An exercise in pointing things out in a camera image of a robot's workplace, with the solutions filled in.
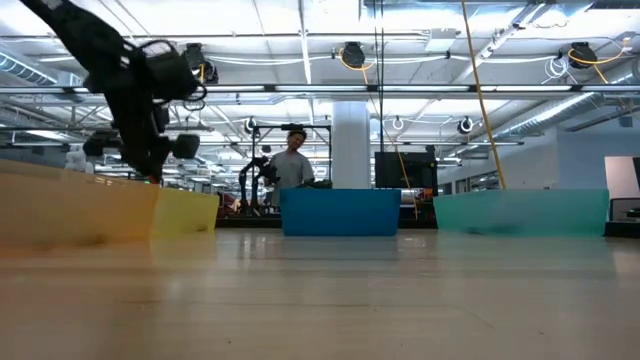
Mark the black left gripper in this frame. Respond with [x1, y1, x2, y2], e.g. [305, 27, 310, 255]
[82, 38, 209, 182]

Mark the orange plastic bin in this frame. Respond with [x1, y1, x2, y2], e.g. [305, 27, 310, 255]
[0, 158, 161, 247]

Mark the black ceiling cable reel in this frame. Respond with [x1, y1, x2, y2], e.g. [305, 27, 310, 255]
[183, 42, 220, 86]
[342, 41, 367, 70]
[567, 41, 599, 71]

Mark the white building column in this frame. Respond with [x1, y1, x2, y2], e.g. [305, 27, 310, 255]
[331, 101, 372, 190]

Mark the teal plastic bin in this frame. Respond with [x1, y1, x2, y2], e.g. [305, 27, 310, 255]
[432, 188, 612, 238]

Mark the black hanging cable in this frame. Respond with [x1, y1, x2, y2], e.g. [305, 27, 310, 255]
[372, 0, 386, 154]

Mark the yellow plastic bin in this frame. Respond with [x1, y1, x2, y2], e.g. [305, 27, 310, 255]
[151, 187, 221, 236]

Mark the white figure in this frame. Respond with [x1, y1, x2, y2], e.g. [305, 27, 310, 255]
[63, 144, 89, 174]

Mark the yellow hanging cable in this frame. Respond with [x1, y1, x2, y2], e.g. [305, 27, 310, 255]
[459, 0, 508, 191]

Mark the blue plastic bin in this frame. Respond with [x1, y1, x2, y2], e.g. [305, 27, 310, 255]
[278, 187, 403, 238]

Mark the person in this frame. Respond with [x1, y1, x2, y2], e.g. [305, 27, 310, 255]
[268, 129, 317, 207]

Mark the black box-shaped equipment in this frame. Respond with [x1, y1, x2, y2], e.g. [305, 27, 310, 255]
[374, 151, 439, 191]

